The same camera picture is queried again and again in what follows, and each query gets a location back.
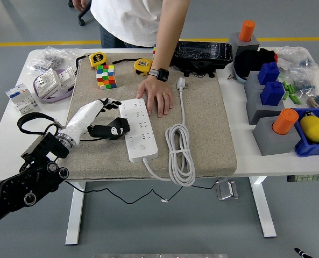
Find clear plastic bag of parts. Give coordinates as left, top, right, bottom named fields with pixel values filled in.
left=274, top=46, right=319, bottom=72

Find black smartwatch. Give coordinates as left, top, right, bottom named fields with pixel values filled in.
left=148, top=68, right=170, bottom=82

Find white power strip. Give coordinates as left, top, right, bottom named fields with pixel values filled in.
left=118, top=98, right=160, bottom=163

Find table height control panel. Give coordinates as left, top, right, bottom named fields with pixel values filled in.
left=287, top=174, right=319, bottom=182

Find black tape measure strap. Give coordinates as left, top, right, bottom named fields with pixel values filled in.
left=75, top=54, right=92, bottom=71
left=112, top=58, right=136, bottom=65

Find grey-brown mat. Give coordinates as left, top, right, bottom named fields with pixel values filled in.
left=56, top=52, right=238, bottom=180

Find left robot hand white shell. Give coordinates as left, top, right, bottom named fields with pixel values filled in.
left=59, top=97, right=125, bottom=145

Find yellow tape measure black label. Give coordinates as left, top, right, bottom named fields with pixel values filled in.
left=89, top=52, right=108, bottom=69

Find white power strip cable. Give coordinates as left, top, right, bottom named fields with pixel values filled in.
left=142, top=77, right=196, bottom=187

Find clear bag of blue parts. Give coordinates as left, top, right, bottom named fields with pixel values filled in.
left=289, top=68, right=317, bottom=94

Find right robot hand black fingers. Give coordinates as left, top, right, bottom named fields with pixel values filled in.
left=293, top=248, right=315, bottom=258

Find orange cylinder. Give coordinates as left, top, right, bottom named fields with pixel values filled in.
left=238, top=19, right=256, bottom=42
left=272, top=108, right=299, bottom=135

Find thin black adapter cord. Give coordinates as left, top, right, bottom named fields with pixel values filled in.
left=65, top=135, right=219, bottom=205

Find white circuit breaker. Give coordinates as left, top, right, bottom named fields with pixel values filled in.
left=5, top=83, right=39, bottom=115

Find silver metal bracket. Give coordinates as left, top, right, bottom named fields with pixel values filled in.
left=215, top=178, right=239, bottom=201

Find black cloth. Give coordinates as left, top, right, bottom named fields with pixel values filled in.
left=233, top=47, right=277, bottom=78

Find black box wrapped in film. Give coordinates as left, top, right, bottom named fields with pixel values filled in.
left=169, top=40, right=234, bottom=78

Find grey peg block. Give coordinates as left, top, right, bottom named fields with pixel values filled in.
left=228, top=32, right=261, bottom=59
left=244, top=70, right=266, bottom=94
left=252, top=116, right=302, bottom=156
left=245, top=85, right=293, bottom=125

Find blue square peg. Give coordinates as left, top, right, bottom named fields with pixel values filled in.
left=257, top=62, right=280, bottom=85
left=260, top=80, right=286, bottom=106

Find person's left hand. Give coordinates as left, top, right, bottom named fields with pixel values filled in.
left=136, top=76, right=175, bottom=119

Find white table leg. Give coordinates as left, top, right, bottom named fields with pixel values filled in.
left=65, top=181, right=87, bottom=246
left=249, top=176, right=278, bottom=239

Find person's torso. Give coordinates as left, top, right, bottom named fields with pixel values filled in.
left=90, top=0, right=165, bottom=49

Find black power adapter plug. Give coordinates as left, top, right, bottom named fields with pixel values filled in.
left=105, top=117, right=131, bottom=140

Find yellow lemon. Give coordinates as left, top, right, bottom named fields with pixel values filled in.
left=300, top=115, right=319, bottom=142

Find black office chair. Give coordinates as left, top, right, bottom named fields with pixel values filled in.
left=68, top=0, right=94, bottom=27

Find person's right hand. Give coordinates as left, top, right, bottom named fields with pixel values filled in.
left=72, top=0, right=87, bottom=12

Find blue plastic bin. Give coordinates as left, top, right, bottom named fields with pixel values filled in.
left=290, top=107, right=319, bottom=158

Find clear bag of grey screws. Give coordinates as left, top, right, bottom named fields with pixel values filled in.
left=26, top=46, right=82, bottom=75

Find yellow tape measure silver clip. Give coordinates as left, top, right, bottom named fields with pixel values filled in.
left=133, top=58, right=153, bottom=77

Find purple tray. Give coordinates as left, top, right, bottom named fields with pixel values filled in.
left=33, top=68, right=76, bottom=104

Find light blue dish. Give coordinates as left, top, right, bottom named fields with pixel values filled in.
left=233, top=62, right=250, bottom=84

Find white wall socket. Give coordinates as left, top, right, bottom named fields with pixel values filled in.
left=34, top=68, right=62, bottom=97
left=55, top=67, right=76, bottom=91

